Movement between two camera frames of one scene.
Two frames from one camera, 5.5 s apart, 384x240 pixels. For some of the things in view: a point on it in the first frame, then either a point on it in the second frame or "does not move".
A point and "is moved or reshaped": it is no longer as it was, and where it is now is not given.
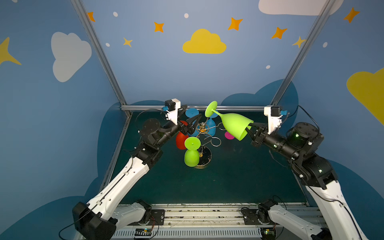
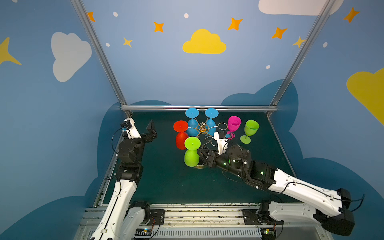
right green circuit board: x=268 y=233 does not move
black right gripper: x=259 y=134 → x=210 y=158
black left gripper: x=180 y=124 → x=147 y=136
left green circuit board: x=143 y=232 does not move
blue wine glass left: x=192 y=112 does not move
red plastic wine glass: x=181 y=137 does not move
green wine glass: x=191 y=155 does not move
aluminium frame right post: x=301 y=58 does not move
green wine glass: x=236 y=126 is moved or reshaped
